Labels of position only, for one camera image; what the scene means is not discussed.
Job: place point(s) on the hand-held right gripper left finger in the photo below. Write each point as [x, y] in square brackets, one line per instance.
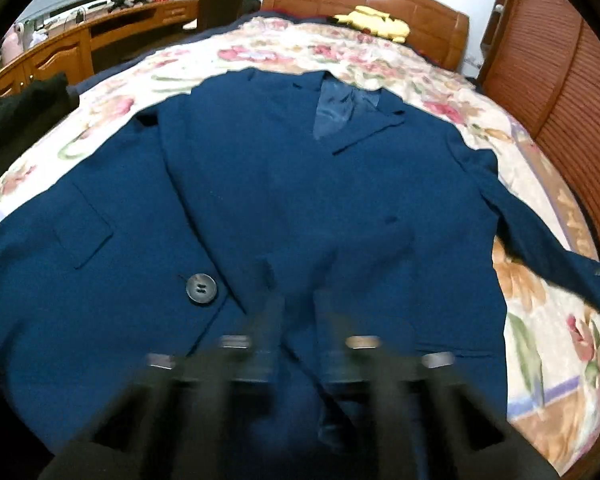
[260, 340]

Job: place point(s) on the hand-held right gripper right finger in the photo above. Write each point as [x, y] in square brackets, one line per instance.
[337, 345]

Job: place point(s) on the navy blue suit jacket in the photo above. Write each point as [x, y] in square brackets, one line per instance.
[260, 200]

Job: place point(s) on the floral printed blanket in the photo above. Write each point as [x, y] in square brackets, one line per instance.
[530, 280]

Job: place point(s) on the yellow plush toy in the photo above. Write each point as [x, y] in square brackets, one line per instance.
[377, 21]

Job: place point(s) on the dark green cloth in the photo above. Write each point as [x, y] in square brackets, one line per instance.
[17, 110]

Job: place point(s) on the wooden bed headboard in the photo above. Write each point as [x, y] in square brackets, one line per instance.
[360, 7]

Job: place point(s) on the dark brown chair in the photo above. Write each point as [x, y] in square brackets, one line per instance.
[220, 2]

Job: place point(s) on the wooden louvered wardrobe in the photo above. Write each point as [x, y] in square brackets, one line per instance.
[560, 75]

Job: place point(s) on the long wooden desk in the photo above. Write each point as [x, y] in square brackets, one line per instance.
[75, 42]

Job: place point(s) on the pink bottle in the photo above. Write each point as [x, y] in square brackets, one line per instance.
[13, 40]

